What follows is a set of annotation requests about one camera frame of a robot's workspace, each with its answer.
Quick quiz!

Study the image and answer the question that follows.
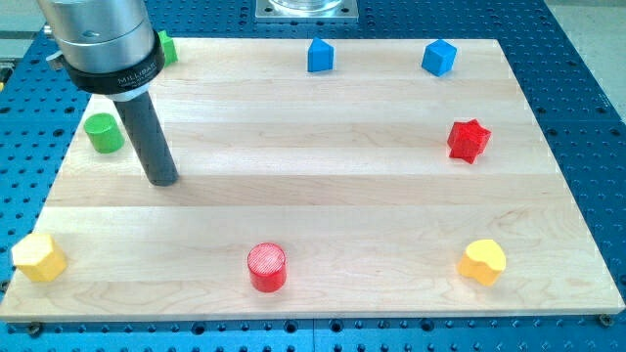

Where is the green block behind arm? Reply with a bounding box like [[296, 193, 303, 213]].
[[158, 30, 178, 66]]

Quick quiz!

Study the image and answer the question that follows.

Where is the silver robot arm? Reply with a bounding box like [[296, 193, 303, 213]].
[[38, 0, 165, 102]]

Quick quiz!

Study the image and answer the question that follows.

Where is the blue cube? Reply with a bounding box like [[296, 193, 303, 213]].
[[422, 39, 457, 76]]

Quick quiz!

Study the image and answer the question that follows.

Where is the wooden board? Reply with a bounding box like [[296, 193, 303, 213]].
[[1, 38, 625, 322]]

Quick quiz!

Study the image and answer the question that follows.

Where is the red cylinder block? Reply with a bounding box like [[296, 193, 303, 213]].
[[246, 242, 287, 292]]

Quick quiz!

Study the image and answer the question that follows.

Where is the blue triangular prism block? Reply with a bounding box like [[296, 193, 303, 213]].
[[307, 37, 335, 72]]

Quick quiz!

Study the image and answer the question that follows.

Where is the red star block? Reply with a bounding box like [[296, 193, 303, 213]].
[[447, 119, 491, 164]]

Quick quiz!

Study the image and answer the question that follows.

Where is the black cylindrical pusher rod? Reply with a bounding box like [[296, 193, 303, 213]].
[[113, 92, 178, 187]]

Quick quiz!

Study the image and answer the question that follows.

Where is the yellow heart block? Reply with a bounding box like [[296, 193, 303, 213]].
[[457, 239, 507, 286]]

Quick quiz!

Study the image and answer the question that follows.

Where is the green cylinder block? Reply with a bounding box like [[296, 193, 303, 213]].
[[83, 112, 124, 154]]

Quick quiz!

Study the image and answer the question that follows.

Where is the blue perforated table plate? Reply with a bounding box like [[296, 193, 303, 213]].
[[1, 1, 625, 351]]

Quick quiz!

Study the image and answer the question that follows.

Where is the yellow hexagon block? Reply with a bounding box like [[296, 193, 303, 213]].
[[11, 233, 67, 283]]

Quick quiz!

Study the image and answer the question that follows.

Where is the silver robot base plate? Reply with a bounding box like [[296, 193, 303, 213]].
[[254, 0, 359, 22]]

